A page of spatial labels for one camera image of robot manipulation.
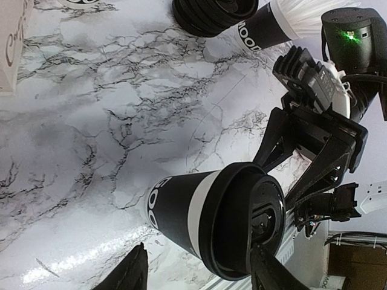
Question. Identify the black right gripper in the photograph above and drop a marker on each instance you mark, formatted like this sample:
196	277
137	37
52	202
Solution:
334	144

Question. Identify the black takeout coffee cup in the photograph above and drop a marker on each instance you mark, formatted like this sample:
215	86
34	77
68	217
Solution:
195	211

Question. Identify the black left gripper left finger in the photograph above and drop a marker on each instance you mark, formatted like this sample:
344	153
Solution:
130	274

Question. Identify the stack of black lids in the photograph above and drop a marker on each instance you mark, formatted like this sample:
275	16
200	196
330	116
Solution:
210	18

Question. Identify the black coffee cup lid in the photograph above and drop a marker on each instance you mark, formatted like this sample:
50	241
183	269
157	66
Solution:
244	206

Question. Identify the stack of paper cups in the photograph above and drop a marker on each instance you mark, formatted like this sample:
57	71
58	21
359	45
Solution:
79	4

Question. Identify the black cup holding straws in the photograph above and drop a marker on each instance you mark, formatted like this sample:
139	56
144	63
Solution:
268	27

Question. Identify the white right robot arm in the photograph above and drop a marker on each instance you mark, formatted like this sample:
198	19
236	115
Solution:
354	41

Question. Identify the white paper takeout bag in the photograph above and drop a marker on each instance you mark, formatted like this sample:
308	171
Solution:
15	15

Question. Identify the aluminium table edge rail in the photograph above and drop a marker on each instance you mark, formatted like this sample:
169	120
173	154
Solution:
284	253

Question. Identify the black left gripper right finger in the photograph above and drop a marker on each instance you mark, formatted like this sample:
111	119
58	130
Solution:
267	272

